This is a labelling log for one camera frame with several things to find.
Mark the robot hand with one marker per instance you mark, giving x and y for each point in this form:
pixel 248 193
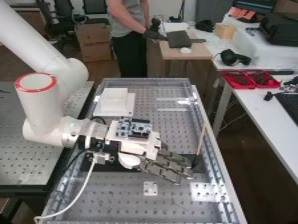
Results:
pixel 137 145

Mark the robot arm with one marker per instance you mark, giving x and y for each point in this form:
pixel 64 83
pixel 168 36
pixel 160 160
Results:
pixel 42 56

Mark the small white square board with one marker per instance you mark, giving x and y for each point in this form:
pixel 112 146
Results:
pixel 151 188

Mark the small white box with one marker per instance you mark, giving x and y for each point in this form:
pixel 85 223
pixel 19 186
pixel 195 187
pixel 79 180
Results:
pixel 113 103

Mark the thin stick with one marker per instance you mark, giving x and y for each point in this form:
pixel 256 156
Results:
pixel 203 140

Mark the clear box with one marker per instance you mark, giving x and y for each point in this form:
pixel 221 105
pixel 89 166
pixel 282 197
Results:
pixel 147 81

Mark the wooden desk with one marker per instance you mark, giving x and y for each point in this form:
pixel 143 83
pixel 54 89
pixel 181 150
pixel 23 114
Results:
pixel 187 66

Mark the person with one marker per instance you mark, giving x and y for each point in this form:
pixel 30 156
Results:
pixel 128 50

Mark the white desk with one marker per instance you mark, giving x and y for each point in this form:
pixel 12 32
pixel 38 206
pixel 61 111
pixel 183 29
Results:
pixel 261 116
pixel 270 56

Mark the red tray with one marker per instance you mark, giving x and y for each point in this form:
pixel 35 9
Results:
pixel 264 78
pixel 238 80

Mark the white computer mouse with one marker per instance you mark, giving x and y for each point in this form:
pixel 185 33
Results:
pixel 185 50

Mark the small black stand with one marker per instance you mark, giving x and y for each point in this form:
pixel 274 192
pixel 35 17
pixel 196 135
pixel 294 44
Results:
pixel 268 96

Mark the black headphones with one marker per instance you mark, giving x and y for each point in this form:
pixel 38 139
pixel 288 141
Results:
pixel 230 57

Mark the black keyboard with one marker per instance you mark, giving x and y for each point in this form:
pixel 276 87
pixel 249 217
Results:
pixel 289 106

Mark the small cardboard box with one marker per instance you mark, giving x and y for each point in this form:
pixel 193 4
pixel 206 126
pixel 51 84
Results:
pixel 224 31

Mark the black office chair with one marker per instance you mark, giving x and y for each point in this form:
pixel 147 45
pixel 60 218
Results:
pixel 57 18

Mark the large black case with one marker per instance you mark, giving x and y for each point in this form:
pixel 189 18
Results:
pixel 281 30

